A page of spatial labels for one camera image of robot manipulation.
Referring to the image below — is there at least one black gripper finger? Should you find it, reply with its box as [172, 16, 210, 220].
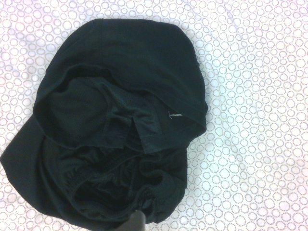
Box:
[127, 210, 148, 231]

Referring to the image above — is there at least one white circle-patterned bedsheet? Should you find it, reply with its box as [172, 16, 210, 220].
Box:
[0, 0, 308, 231]

